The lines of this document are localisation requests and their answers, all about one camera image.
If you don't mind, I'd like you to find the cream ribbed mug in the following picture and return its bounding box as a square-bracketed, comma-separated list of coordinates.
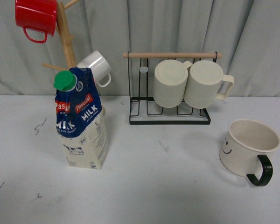
[183, 60, 234, 109]
[153, 59, 192, 108]

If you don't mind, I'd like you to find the white glossy mug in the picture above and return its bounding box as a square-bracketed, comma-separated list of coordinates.
[77, 50, 111, 88]

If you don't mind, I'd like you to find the wooden mug tree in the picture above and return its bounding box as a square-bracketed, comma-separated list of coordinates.
[42, 0, 107, 117]

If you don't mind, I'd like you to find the cream ribbed mug left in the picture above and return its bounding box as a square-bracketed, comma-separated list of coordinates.
[153, 59, 192, 108]

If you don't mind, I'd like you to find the red mug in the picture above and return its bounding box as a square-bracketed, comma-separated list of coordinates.
[14, 0, 57, 43]

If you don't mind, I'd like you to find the smiley mug black handle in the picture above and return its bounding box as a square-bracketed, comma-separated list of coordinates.
[220, 119, 280, 187]

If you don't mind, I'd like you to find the cream ribbed mug right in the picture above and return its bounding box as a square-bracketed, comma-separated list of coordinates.
[183, 60, 234, 109]

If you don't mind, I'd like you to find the Pascual milk carton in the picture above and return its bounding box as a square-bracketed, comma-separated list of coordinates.
[54, 67, 108, 169]

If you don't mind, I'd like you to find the black wire cup rack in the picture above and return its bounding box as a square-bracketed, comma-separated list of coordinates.
[123, 51, 222, 125]

